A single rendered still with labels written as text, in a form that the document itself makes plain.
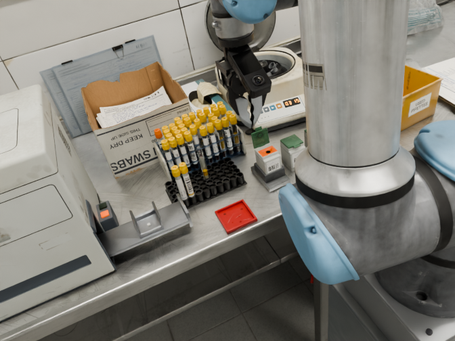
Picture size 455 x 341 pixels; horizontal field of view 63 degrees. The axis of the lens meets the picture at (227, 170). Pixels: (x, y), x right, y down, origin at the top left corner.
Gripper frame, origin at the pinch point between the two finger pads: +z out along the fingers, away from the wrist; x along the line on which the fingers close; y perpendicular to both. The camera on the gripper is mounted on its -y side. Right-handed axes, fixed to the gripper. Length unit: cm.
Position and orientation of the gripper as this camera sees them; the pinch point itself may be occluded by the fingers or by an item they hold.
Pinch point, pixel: (252, 124)
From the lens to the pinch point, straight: 85.3
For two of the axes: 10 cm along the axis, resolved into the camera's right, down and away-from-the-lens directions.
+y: -3.9, -5.4, 7.5
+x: -9.1, 3.6, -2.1
